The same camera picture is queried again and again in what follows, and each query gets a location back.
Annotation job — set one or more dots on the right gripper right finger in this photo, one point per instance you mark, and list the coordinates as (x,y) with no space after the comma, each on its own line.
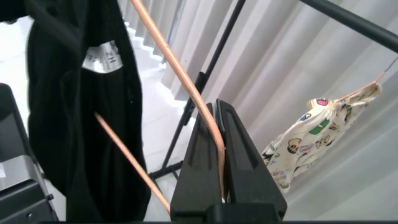
(248,186)

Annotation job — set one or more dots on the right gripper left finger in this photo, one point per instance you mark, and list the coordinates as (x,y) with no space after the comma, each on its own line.
(196,186)

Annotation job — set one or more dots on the cream printed garment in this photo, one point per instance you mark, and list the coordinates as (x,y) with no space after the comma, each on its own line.
(311,137)

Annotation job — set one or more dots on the pink clothes hanger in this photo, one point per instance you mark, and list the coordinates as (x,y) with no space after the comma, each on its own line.
(174,62)
(360,89)

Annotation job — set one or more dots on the black garment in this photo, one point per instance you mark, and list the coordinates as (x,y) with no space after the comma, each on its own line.
(77,124)

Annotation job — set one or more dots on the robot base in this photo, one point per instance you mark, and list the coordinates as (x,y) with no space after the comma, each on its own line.
(18,186)

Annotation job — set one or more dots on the black clothes rack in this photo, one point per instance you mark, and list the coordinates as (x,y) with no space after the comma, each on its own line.
(357,23)

